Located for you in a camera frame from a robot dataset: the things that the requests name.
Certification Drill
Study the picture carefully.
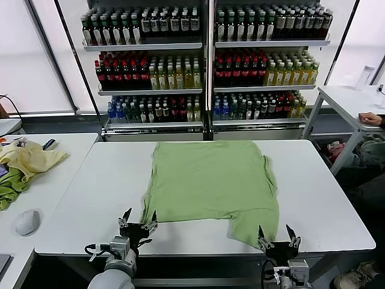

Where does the clear plastic bottle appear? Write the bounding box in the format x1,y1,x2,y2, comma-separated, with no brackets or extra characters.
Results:
356,64,377,91

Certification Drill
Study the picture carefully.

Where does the black storage basket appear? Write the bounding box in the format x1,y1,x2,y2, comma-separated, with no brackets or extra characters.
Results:
314,138,359,171

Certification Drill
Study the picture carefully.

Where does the grey green clothes pile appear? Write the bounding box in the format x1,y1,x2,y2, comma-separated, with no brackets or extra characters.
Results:
351,135,385,169

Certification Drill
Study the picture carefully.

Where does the red cap cola bottle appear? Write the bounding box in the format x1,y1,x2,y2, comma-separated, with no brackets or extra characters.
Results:
258,58,267,87
112,59,123,90
250,58,259,87
140,59,150,90
95,60,105,90
122,59,132,90
104,59,114,90
131,59,141,90
232,58,242,87
223,58,233,87
241,58,250,87
214,58,224,87

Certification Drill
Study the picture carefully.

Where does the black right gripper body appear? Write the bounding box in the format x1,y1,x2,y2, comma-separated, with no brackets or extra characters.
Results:
264,240,300,261

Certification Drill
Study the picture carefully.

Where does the black diagonal window bar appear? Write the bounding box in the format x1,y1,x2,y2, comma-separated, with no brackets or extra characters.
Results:
54,0,102,117
375,55,385,86
323,0,362,86

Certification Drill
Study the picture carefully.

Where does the light green T-shirt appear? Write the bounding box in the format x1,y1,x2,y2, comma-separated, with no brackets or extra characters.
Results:
140,140,280,250

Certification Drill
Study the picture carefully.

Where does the white cap dark drink bottle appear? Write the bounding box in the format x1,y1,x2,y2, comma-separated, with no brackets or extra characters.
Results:
159,10,170,39
141,11,151,39
170,10,180,39
190,8,200,39
150,10,161,39
180,9,191,39

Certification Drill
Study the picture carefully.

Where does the bystander bare hand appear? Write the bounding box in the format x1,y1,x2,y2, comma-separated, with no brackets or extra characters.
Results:
358,111,383,126

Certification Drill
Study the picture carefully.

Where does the metal drinks shelf rack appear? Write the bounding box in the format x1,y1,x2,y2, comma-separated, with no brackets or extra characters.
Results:
81,0,208,142
209,0,331,141

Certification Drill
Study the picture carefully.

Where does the green cap white label bottle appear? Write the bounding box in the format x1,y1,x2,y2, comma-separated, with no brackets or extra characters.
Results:
92,15,103,46
122,14,132,45
226,12,236,42
131,14,142,45
216,11,227,42
265,12,276,41
245,12,256,42
236,12,247,42
82,15,93,46
256,12,266,42
102,14,112,46
111,14,122,45

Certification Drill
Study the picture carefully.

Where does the pale yellow garment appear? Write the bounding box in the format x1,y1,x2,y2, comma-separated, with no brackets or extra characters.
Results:
0,141,70,183

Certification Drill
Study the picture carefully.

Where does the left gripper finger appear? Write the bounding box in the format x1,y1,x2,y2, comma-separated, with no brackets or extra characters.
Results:
117,207,134,228
141,210,158,231

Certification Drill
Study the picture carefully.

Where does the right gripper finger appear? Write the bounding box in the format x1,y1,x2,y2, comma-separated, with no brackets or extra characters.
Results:
257,224,275,252
285,223,302,249

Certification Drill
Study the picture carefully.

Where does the black trousers leg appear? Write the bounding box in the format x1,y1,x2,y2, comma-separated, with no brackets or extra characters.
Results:
342,174,385,263

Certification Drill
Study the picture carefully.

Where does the beige sneaker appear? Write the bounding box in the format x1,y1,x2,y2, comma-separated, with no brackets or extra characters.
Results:
333,260,380,289

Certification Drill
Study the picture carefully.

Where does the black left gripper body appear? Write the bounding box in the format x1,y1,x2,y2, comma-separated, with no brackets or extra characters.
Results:
119,222,153,249

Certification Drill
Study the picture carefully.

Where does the crumpled green garment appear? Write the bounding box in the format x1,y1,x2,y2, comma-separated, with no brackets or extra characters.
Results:
0,167,31,211

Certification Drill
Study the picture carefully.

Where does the beige label tea bottle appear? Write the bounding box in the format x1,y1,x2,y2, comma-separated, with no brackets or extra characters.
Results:
285,11,296,40
276,11,286,40

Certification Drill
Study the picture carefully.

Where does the pink red cloth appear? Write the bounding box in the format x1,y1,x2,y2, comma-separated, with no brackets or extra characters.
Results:
326,141,347,162

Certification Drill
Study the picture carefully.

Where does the white computer mouse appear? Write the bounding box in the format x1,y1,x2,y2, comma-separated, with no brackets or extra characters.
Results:
14,209,42,237

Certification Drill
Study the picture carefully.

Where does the grey diagonal window bar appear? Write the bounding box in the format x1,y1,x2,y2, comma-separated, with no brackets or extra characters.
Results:
23,0,79,114

